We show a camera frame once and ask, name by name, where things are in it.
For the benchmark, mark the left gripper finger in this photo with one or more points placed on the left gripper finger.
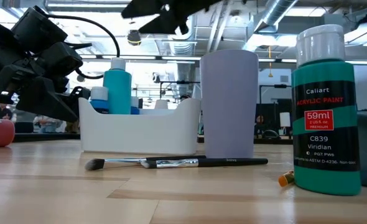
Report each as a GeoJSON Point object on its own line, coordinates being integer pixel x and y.
{"type": "Point", "coordinates": [46, 99]}
{"type": "Point", "coordinates": [79, 93]}

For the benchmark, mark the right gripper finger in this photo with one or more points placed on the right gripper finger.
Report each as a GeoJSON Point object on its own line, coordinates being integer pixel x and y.
{"type": "Point", "coordinates": [143, 9]}
{"type": "Point", "coordinates": [165, 25]}

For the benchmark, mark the small blue paint bottle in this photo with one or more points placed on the small blue paint bottle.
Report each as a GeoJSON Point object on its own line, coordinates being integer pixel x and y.
{"type": "Point", "coordinates": [99, 95]}

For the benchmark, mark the large turquoise paint bottle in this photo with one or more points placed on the large turquoise paint bottle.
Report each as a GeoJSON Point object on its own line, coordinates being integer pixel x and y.
{"type": "Point", "coordinates": [117, 90]}

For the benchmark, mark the black fluffy-tipped paint brush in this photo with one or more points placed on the black fluffy-tipped paint brush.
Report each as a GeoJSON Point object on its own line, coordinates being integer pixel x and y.
{"type": "Point", "coordinates": [94, 164]}

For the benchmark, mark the white plastic caddy bin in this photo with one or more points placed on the white plastic caddy bin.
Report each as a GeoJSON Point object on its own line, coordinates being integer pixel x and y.
{"type": "Point", "coordinates": [140, 133]}

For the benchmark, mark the lavender plastic cup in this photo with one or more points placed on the lavender plastic cup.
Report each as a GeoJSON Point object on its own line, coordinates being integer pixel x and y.
{"type": "Point", "coordinates": [228, 105]}

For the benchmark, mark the black brush with orange end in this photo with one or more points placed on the black brush with orange end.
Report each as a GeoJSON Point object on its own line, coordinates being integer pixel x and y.
{"type": "Point", "coordinates": [285, 179]}

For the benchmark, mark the small viridian green paint bottle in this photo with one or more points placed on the small viridian green paint bottle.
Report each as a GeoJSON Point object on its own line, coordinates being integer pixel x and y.
{"type": "Point", "coordinates": [325, 124]}

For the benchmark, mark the person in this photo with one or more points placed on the person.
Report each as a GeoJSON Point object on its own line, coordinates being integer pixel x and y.
{"type": "Point", "coordinates": [48, 124]}
{"type": "Point", "coordinates": [186, 97]}
{"type": "Point", "coordinates": [1, 112]}
{"type": "Point", "coordinates": [260, 119]}

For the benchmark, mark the long ceiling light strip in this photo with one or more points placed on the long ceiling light strip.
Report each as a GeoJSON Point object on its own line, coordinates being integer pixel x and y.
{"type": "Point", "coordinates": [177, 58]}

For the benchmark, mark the white lampshade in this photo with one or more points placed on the white lampshade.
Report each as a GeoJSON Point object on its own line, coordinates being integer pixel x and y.
{"type": "Point", "coordinates": [285, 119]}

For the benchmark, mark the black ceiling dome camera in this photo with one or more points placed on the black ceiling dome camera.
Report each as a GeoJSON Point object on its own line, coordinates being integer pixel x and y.
{"type": "Point", "coordinates": [134, 38]}

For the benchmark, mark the black metal table frame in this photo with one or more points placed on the black metal table frame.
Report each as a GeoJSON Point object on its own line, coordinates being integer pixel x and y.
{"type": "Point", "coordinates": [46, 137]}

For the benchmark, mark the wide ribbed silver duct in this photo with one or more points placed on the wide ribbed silver duct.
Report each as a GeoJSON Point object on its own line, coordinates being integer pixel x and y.
{"type": "Point", "coordinates": [183, 74]}

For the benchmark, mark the slanted silver duct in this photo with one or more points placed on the slanted silver duct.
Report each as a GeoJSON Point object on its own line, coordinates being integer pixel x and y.
{"type": "Point", "coordinates": [276, 12]}

